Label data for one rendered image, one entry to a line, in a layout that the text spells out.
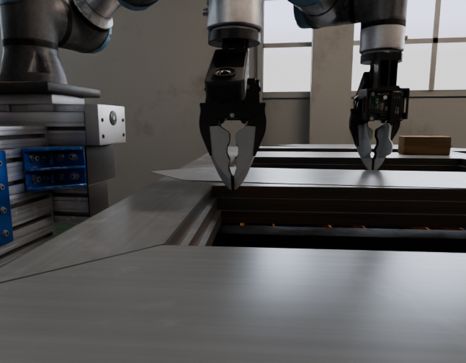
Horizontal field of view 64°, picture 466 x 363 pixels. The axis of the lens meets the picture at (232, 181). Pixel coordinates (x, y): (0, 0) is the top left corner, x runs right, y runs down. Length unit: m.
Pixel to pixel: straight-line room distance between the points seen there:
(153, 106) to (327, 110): 1.50
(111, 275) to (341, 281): 0.13
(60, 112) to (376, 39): 0.66
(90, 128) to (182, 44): 2.61
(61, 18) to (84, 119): 0.27
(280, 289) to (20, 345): 0.12
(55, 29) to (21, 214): 0.44
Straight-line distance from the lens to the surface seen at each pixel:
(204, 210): 0.46
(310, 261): 0.25
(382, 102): 0.71
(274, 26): 3.32
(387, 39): 0.72
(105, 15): 1.07
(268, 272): 0.23
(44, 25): 1.01
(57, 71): 0.99
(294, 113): 3.24
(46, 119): 0.94
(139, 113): 3.51
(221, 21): 0.52
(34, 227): 0.91
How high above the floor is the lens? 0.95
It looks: 9 degrees down
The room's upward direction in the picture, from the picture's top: straight up
